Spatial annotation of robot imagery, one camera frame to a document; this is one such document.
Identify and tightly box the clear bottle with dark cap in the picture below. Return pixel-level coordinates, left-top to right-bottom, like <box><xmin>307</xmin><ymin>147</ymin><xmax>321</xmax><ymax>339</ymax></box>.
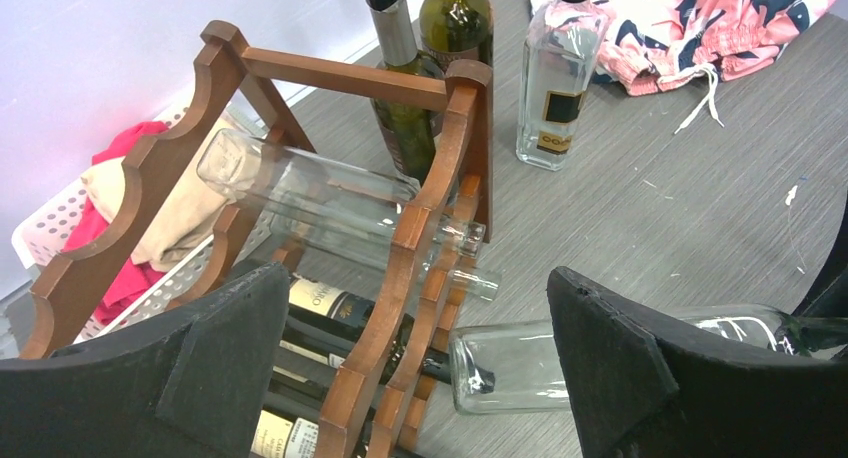
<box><xmin>516</xmin><ymin>0</ymin><xmax>610</xmax><ymax>171</ymax></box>

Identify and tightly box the dark green bottle far left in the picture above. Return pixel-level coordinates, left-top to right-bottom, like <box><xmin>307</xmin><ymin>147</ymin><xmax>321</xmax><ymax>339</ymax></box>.
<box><xmin>362</xmin><ymin>0</ymin><xmax>448</xmax><ymax>188</ymax></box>

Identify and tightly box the small clear glass bottle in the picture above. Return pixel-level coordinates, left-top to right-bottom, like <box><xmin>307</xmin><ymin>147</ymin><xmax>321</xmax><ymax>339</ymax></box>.
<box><xmin>448</xmin><ymin>304</ymin><xmax>847</xmax><ymax>415</ymax></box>

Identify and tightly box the dark green bottle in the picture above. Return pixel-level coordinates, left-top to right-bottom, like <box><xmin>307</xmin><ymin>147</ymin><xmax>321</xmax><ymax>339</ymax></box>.
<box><xmin>419</xmin><ymin>0</ymin><xmax>494</xmax><ymax>72</ymax></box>
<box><xmin>362</xmin><ymin>0</ymin><xmax>448</xmax><ymax>188</ymax></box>

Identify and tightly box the pink shark print cloth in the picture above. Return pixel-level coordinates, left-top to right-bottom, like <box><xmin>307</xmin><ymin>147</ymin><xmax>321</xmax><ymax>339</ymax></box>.
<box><xmin>529</xmin><ymin>0</ymin><xmax>837</xmax><ymax>129</ymax></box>

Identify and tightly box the white plastic basket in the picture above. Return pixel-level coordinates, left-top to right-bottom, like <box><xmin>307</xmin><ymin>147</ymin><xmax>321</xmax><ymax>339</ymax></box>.
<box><xmin>9</xmin><ymin>100</ymin><xmax>280</xmax><ymax>347</ymax></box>

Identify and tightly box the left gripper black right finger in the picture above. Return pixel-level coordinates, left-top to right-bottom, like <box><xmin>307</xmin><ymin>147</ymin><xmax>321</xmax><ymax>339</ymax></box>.
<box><xmin>547</xmin><ymin>267</ymin><xmax>847</xmax><ymax>457</ymax></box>

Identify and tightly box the dark green bottle far back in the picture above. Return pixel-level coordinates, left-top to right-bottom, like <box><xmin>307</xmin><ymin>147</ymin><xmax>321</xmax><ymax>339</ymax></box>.
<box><xmin>419</xmin><ymin>0</ymin><xmax>494</xmax><ymax>72</ymax></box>

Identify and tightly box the red cloth in basket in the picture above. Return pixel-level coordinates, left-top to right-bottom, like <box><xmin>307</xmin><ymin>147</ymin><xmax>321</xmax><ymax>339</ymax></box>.
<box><xmin>62</xmin><ymin>121</ymin><xmax>167</xmax><ymax>325</ymax></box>

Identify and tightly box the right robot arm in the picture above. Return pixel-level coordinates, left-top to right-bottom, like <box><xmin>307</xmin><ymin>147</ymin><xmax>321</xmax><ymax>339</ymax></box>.
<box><xmin>792</xmin><ymin>208</ymin><xmax>848</xmax><ymax>318</ymax></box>

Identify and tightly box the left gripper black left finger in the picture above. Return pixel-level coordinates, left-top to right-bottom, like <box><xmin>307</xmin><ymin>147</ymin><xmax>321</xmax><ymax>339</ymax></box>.
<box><xmin>1</xmin><ymin>263</ymin><xmax>289</xmax><ymax>457</ymax></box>

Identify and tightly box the dark bottle white label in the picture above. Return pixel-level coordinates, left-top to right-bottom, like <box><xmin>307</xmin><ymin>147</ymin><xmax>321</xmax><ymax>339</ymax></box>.
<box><xmin>228</xmin><ymin>259</ymin><xmax>455</xmax><ymax>387</ymax></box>

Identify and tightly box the wooden wine rack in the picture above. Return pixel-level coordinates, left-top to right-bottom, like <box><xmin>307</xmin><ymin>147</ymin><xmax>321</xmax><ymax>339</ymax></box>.
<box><xmin>17</xmin><ymin>20</ymin><xmax>493</xmax><ymax>457</ymax></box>

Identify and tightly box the dark bottle cream label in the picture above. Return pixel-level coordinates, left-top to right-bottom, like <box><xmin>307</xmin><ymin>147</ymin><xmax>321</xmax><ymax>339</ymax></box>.
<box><xmin>251</xmin><ymin>367</ymin><xmax>328</xmax><ymax>457</ymax></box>

